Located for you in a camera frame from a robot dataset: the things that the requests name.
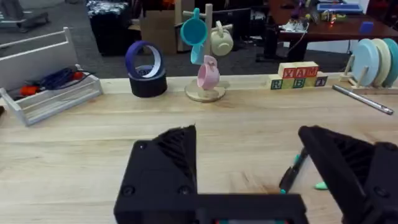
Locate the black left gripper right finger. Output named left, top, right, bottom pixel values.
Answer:
left=297, top=124, right=398, bottom=224

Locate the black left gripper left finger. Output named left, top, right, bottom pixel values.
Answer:
left=119, top=124, right=198, bottom=198

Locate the black and teal pen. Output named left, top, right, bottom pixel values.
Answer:
left=278, top=147, right=309, bottom=195

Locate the silver pen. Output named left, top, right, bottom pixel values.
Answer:
left=331, top=84, right=395, bottom=116

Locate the black tape roll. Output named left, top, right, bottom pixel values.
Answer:
left=128, top=64, right=168, bottom=98

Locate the wooden cup stand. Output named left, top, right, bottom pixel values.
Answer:
left=182, top=3, right=234, bottom=103

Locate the wooden peg rack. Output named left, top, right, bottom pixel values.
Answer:
left=338, top=54, right=398, bottom=95

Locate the pink cup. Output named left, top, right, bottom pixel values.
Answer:
left=197, top=55, right=221, bottom=91

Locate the stack of letter toy blocks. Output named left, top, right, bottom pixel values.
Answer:
left=268, top=60, right=329, bottom=91

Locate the light blue plate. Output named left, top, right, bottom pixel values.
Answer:
left=351, top=38, right=381, bottom=88

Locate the blue tape roll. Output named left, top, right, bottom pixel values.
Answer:
left=124, top=40, right=164, bottom=80

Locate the cream plate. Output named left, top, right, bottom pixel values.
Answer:
left=371, top=37, right=392, bottom=88

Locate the teal plate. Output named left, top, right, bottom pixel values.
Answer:
left=382, top=37, right=398, bottom=89

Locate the white tray with tools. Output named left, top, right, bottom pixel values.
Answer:
left=0, top=64, right=104, bottom=127

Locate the cardboard box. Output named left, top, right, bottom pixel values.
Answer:
left=139, top=9, right=178, bottom=57

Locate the cream cup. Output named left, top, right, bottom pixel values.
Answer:
left=210, top=20, right=234, bottom=57

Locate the teal cup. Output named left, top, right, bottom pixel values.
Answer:
left=180, top=7, right=209, bottom=47

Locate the brown wooden desk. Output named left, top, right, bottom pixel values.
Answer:
left=268, top=14, right=398, bottom=62

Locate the black bin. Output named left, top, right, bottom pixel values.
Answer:
left=86, top=1, right=134, bottom=57

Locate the small blue box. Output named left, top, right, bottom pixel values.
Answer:
left=359, top=21, right=375, bottom=35

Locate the white wooden frame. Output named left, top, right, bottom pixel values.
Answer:
left=0, top=27, right=79, bottom=91

